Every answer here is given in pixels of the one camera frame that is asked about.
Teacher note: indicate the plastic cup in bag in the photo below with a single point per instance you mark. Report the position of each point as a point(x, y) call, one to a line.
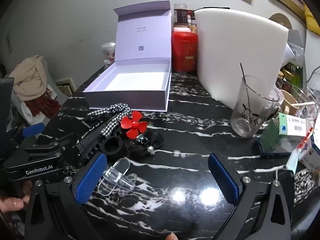
point(108, 51)

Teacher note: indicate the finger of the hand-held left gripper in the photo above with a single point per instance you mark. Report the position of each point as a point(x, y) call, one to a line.
point(32, 130)
point(50, 143)

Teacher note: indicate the red-capped bottle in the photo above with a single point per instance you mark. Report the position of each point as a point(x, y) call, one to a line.
point(192, 20)

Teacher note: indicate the white and blue box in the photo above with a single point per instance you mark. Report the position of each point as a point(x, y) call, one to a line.
point(311, 156)

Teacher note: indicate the black bow hair clip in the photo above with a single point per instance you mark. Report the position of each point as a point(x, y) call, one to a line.
point(155, 140)

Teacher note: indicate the person's right hand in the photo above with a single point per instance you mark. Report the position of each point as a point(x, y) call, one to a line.
point(171, 236)

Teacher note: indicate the person's left hand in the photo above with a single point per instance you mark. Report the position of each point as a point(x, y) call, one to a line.
point(12, 203)

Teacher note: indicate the green and white carton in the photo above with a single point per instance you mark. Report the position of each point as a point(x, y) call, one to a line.
point(272, 130)

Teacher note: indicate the clear wrapped blue packet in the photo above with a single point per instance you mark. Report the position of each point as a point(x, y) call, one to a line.
point(293, 161)

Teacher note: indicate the red scarf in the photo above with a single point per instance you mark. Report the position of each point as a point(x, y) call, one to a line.
point(43, 105)

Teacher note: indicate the white cloth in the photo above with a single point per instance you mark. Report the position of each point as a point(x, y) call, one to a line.
point(27, 112)

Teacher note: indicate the yellow cushion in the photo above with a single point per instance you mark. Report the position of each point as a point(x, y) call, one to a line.
point(312, 20)

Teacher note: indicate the white foam board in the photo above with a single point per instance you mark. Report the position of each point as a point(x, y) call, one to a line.
point(237, 55)

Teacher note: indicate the red canister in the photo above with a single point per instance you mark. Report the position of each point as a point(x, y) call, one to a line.
point(183, 52)

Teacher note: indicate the round woven mat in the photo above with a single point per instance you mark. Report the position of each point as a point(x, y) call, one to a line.
point(280, 18)

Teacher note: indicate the beige cloth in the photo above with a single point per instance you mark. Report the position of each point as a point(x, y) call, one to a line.
point(30, 77)

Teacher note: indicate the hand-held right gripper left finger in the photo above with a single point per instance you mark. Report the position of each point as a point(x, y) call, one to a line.
point(90, 180)

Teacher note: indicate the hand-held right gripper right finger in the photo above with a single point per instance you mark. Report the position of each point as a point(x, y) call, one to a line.
point(225, 180)

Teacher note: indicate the beige cup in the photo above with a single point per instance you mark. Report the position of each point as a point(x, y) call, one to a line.
point(287, 102)

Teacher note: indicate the gingham scrunchie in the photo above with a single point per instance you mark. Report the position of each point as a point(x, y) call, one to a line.
point(112, 110)

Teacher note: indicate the dark brown jar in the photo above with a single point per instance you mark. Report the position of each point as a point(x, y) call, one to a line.
point(180, 17)

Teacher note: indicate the pale lilac gift box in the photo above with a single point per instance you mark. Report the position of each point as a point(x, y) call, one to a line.
point(140, 80)

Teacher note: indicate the clear glass bowl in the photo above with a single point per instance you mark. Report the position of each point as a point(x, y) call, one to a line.
point(310, 95)

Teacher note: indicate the wooden spoon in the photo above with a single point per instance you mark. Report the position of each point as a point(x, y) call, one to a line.
point(303, 104)

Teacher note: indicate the cartoon print glass cup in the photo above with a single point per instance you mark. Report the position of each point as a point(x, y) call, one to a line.
point(250, 115)

